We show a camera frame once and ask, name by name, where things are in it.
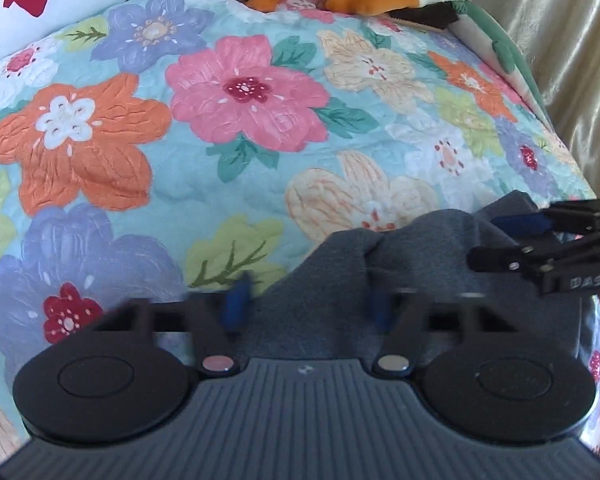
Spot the floral quilted bedspread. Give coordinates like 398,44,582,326
0,0,600,466

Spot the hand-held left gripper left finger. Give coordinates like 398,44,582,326
87,272,254,378

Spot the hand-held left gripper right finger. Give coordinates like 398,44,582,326
367,287,518,378

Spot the green and white striped cloth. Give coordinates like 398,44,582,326
450,0,551,121

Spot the grey button shirt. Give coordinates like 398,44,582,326
252,191,593,361

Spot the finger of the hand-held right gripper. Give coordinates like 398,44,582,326
490,199,600,237
467,230,600,282

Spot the beige curtain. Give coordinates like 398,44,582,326
475,0,600,201

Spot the orange and white plush toy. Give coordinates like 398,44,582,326
247,0,470,31

